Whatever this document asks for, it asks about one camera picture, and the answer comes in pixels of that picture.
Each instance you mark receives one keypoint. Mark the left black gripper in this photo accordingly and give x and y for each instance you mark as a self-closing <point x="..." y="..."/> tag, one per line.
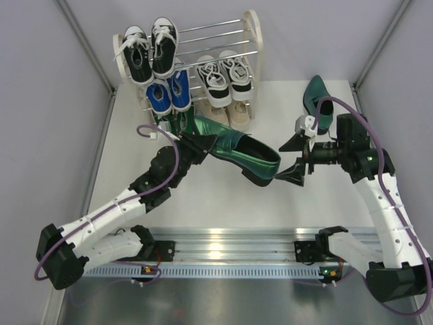
<point x="203" y="145"/>

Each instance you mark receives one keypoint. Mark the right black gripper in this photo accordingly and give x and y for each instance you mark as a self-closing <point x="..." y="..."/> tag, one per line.
<point x="295" y="172"/>

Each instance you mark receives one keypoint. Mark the green sneaker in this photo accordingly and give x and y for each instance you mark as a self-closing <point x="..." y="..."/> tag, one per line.
<point x="163" y="120"/>
<point x="184" y="120"/>

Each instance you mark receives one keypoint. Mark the beige lace sneaker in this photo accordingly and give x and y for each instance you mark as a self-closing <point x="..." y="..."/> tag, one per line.
<point x="239" y="117"/>
<point x="216" y="114"/>

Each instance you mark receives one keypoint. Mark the teal heel shoe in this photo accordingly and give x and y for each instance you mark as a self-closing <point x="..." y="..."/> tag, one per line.
<point x="259" y="162"/>
<point x="314" y="92"/>

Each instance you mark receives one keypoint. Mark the black white sneaker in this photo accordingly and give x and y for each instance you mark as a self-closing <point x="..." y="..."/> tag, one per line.
<point x="236" y="72"/>
<point x="212" y="81"/>

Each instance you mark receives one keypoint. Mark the blue sneaker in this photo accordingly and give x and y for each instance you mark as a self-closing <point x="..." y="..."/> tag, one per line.
<point x="178" y="86"/>
<point x="157" y="94"/>

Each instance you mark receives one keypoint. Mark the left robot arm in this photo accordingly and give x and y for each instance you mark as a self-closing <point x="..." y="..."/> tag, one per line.
<point x="143" y="195"/>

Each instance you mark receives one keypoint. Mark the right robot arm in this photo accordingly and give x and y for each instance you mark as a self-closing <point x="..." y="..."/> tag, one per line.
<point x="396" y="271"/>

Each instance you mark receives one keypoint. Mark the white metal shoe rack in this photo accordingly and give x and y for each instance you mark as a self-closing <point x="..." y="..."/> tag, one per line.
<point x="247" y="42"/>

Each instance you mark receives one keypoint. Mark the aluminium mounting rail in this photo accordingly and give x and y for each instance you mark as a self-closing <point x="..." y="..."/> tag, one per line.
<point x="213" y="246"/>

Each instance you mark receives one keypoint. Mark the perforated cable tray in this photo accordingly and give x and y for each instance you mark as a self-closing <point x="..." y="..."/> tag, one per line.
<point x="209" y="271"/>

